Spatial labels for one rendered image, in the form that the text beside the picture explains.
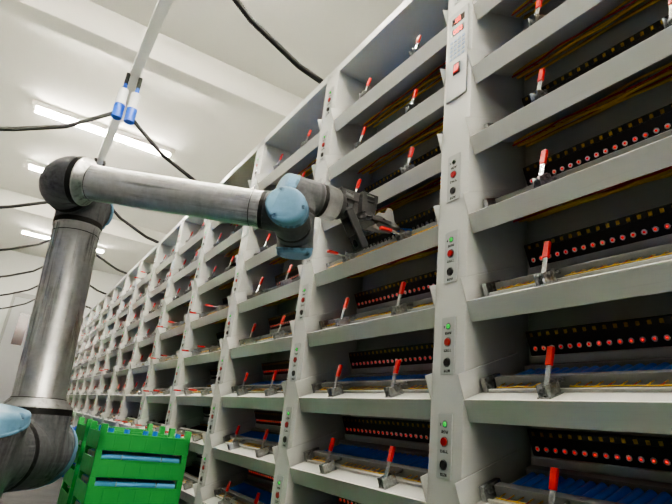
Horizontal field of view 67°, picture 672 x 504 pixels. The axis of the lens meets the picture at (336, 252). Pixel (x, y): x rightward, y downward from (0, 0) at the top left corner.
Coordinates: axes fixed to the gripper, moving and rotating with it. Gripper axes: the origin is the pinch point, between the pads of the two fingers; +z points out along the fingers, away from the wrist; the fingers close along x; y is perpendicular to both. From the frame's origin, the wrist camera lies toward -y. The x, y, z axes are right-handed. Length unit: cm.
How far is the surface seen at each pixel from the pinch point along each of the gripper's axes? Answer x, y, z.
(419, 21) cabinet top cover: -3, 76, 5
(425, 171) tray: -18.0, 10.7, -4.3
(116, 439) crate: 77, -64, -50
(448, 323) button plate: -29.8, -31.4, -7.1
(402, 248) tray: -10.6, -9.1, -5.0
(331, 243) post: 35.5, 5.4, 0.5
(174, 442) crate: 78, -64, -30
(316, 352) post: 35.5, -32.7, -1.7
